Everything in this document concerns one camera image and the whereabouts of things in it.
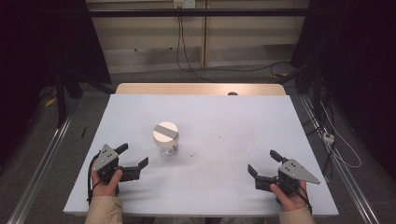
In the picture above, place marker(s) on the black metal stand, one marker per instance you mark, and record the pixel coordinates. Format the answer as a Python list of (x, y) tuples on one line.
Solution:
[(308, 77), (62, 93)]

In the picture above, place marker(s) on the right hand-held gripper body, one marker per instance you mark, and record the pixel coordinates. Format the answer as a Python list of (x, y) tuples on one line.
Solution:
[(291, 174)]

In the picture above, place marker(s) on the yellow tape piece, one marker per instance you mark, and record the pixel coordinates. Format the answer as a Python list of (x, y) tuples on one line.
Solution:
[(50, 101)]

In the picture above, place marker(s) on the black horizontal bar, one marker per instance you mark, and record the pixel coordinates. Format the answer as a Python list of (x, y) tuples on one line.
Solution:
[(199, 12)]

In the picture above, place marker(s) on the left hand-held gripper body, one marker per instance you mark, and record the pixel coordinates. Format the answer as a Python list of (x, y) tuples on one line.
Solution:
[(105, 159)]

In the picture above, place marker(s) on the white wall socket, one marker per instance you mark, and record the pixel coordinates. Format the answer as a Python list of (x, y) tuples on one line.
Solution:
[(184, 3)]

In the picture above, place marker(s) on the metal floor rail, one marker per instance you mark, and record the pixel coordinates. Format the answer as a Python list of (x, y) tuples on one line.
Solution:
[(342, 174), (40, 165)]

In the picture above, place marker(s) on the black curtain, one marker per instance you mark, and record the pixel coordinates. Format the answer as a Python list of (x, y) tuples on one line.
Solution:
[(358, 62), (40, 62)]

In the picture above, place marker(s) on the person's left hand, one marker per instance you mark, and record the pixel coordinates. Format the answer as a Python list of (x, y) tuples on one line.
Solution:
[(106, 186)]

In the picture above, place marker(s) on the person's right hand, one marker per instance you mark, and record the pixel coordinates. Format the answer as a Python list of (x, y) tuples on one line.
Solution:
[(289, 200)]

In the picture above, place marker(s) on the small black stick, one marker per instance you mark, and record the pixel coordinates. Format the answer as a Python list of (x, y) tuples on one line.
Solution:
[(83, 132)]

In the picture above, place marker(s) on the white power strip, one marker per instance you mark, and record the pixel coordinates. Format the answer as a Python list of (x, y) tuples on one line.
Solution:
[(328, 137)]

